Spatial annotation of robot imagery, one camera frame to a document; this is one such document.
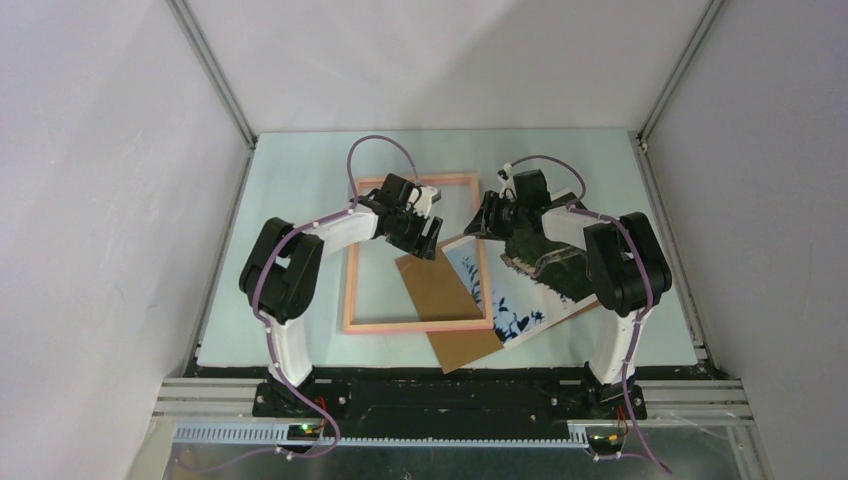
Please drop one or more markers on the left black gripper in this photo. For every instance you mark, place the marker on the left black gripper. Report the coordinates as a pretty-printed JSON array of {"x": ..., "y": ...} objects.
[{"x": 422, "y": 246}]

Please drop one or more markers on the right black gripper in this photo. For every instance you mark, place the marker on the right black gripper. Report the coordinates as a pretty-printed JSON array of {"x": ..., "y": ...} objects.
[{"x": 488, "y": 228}]

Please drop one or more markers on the clear acrylic sheet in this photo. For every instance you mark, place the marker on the clear acrylic sheet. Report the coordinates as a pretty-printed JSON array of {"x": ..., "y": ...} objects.
[{"x": 397, "y": 285}]

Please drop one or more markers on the pink wooden photo frame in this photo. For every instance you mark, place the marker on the pink wooden photo frame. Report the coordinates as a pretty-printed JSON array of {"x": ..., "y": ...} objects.
[{"x": 354, "y": 278}]

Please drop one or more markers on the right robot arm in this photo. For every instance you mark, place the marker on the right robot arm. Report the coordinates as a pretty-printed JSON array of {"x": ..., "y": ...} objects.
[{"x": 578, "y": 253}]

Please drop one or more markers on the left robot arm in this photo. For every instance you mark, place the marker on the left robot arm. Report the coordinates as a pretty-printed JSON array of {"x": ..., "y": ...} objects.
[{"x": 280, "y": 276}]

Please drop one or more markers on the Great Wall photo print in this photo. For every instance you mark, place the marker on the Great Wall photo print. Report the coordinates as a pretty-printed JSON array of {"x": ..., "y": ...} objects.
[{"x": 521, "y": 307}]

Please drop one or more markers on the brown cardboard backing board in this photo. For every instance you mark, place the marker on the brown cardboard backing board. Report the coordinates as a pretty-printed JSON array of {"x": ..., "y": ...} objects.
[{"x": 438, "y": 295}]

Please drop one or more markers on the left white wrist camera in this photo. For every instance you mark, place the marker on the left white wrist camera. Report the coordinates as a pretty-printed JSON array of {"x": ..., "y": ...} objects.
[{"x": 422, "y": 198}]

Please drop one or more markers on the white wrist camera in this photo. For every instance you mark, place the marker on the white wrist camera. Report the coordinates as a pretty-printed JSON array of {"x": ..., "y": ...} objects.
[
  {"x": 505, "y": 176},
  {"x": 422, "y": 198}
]

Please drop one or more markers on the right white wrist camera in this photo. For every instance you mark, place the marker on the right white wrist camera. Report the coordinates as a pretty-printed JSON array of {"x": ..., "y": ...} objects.
[{"x": 505, "y": 176}]

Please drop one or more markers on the right aluminium corner post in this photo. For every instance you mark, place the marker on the right aluminium corner post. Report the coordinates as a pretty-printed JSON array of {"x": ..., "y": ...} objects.
[{"x": 681, "y": 66}]

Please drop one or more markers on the aluminium corner post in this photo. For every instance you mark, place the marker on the aluminium corner post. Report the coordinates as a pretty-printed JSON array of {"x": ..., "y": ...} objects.
[
  {"x": 196, "y": 38},
  {"x": 681, "y": 66}
]

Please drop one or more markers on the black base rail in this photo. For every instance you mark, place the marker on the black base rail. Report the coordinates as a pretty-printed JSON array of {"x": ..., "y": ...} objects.
[{"x": 427, "y": 404}]

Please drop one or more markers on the left aluminium corner post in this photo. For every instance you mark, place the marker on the left aluminium corner post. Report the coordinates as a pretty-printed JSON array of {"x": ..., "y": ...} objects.
[{"x": 196, "y": 38}]

